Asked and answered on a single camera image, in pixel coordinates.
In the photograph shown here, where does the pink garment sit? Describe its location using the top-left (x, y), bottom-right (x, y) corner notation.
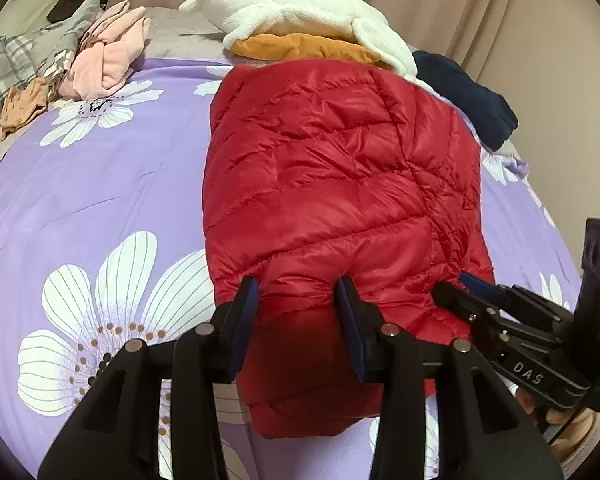
top-left (59, 1), bottom-right (152, 101)

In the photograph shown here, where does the white fleece garment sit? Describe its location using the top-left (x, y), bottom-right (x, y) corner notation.
top-left (179, 0), bottom-right (431, 86)

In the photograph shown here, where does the person's right hand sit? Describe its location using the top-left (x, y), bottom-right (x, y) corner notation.
top-left (516, 390), bottom-right (578, 428)

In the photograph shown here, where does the purple floral blanket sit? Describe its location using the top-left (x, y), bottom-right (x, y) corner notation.
top-left (0, 57), bottom-right (583, 480)

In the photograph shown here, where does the tan printed garment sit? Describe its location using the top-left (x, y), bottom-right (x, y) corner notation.
top-left (0, 77), bottom-right (51, 141)

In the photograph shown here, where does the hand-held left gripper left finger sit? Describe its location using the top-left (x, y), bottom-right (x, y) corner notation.
top-left (37, 275), bottom-right (261, 480)

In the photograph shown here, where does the orange folded garment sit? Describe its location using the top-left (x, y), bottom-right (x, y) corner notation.
top-left (230, 33), bottom-right (396, 72)

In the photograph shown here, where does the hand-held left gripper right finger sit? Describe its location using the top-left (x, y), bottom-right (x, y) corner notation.
top-left (335, 275), bottom-right (563, 480)

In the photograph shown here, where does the red puffer jacket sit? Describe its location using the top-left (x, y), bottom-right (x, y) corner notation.
top-left (200, 57), bottom-right (496, 441)

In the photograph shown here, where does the person's right forearm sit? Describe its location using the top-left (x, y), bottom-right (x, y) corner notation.
top-left (545, 407), bottom-right (600, 461)

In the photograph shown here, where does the navy folded garment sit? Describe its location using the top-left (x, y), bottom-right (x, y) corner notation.
top-left (411, 50), bottom-right (519, 152)

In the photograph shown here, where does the grey plaid pillow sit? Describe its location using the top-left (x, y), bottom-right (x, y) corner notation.
top-left (0, 32), bottom-right (56, 153)

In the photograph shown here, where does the black garment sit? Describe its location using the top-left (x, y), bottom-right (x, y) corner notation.
top-left (47, 0), bottom-right (101, 23)

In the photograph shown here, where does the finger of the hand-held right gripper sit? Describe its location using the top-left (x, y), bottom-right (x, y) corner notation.
top-left (430, 280), bottom-right (507, 357)
top-left (457, 271), bottom-right (513, 311)

